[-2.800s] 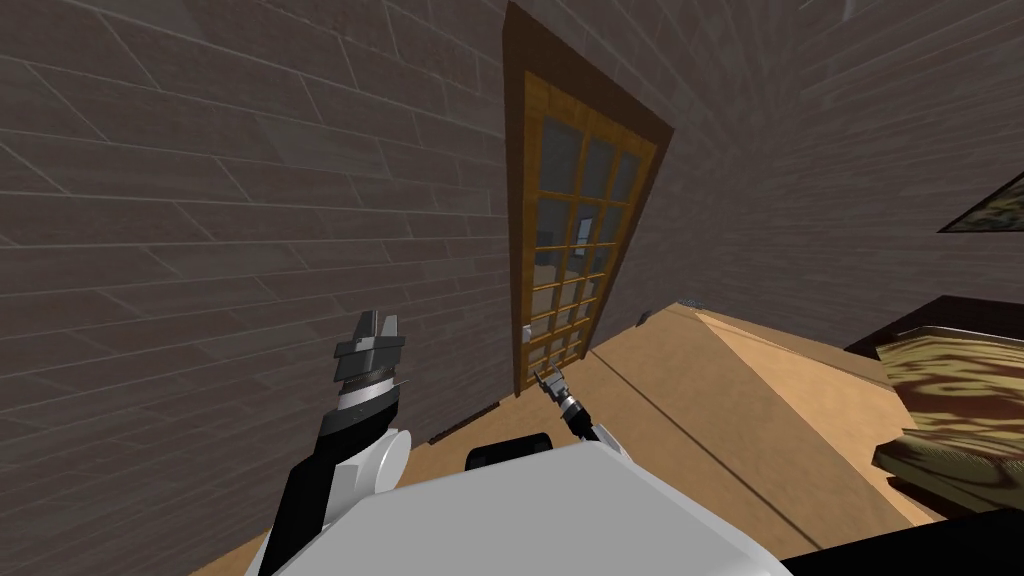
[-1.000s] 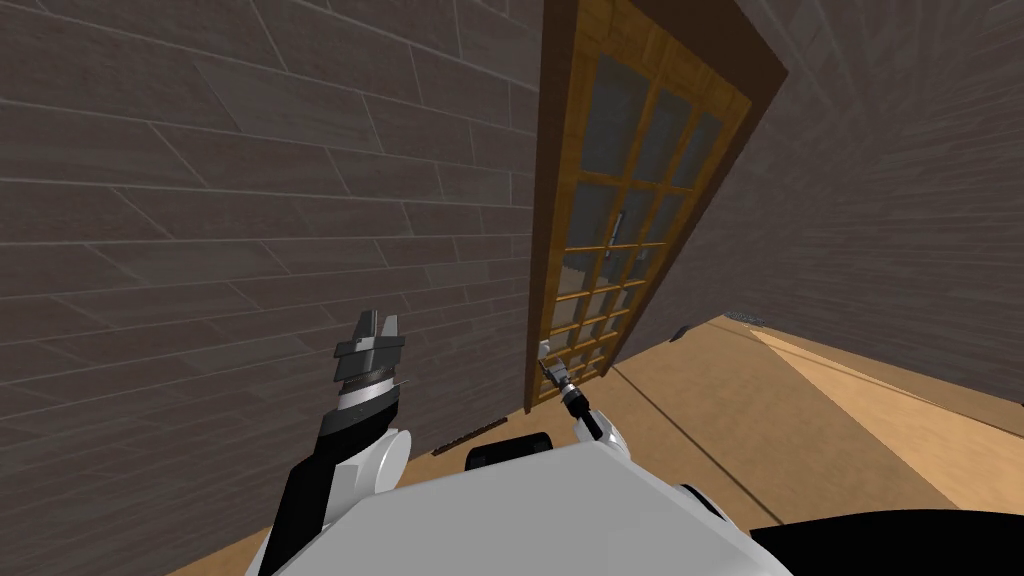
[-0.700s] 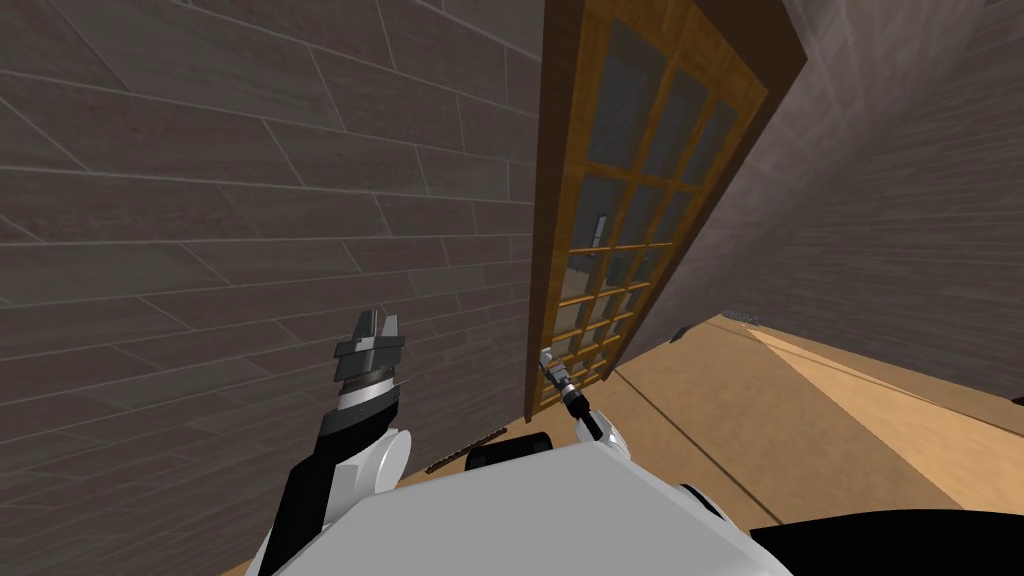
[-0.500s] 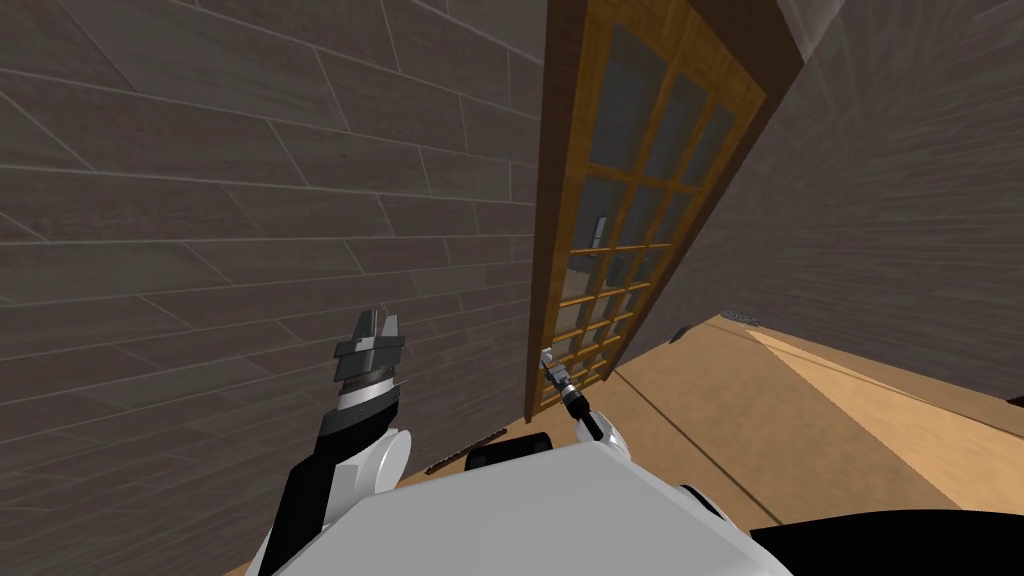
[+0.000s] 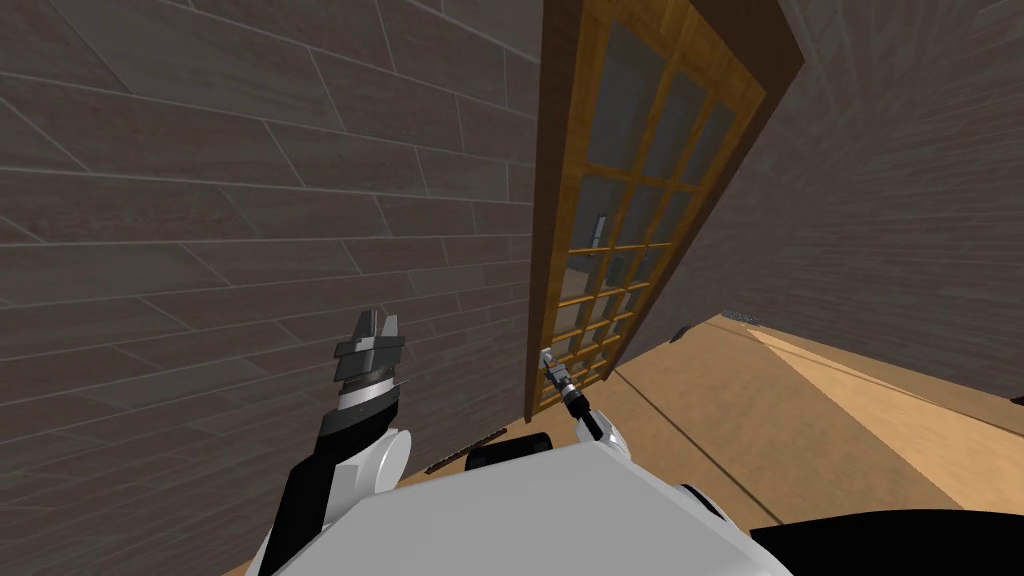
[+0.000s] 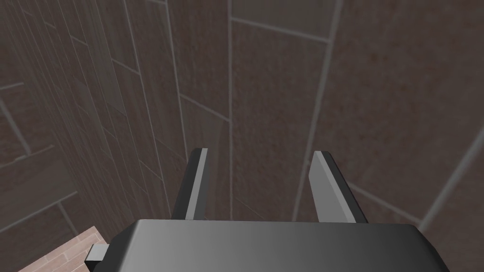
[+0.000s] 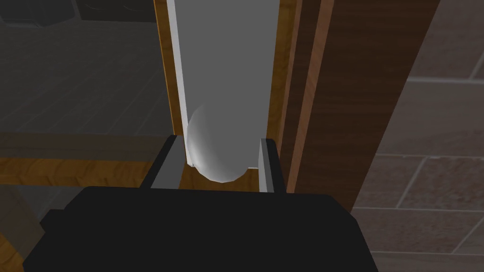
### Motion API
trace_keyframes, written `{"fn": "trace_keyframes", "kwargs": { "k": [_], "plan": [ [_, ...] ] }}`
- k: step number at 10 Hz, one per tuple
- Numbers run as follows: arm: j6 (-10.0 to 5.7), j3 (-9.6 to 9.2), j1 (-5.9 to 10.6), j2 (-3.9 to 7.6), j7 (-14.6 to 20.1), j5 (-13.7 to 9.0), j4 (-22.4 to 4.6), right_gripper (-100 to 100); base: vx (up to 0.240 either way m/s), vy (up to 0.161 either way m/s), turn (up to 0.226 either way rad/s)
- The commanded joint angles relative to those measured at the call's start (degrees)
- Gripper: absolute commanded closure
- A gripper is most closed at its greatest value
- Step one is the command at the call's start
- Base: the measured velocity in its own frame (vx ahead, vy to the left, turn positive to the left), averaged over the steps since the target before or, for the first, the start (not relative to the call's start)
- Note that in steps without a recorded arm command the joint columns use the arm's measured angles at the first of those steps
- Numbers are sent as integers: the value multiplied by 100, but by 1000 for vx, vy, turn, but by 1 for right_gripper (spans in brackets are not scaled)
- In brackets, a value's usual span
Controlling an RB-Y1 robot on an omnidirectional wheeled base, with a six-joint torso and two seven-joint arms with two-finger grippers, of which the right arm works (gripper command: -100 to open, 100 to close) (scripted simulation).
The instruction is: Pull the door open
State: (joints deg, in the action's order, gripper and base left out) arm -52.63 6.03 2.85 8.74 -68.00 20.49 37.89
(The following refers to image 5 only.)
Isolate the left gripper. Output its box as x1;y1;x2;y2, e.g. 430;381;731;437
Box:
332;309;408;385

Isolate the wooden door with glass panes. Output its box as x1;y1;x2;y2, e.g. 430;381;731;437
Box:
535;0;768;417

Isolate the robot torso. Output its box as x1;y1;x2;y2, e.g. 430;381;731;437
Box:
270;431;795;576

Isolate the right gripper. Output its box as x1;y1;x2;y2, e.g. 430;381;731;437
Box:
539;347;572;391

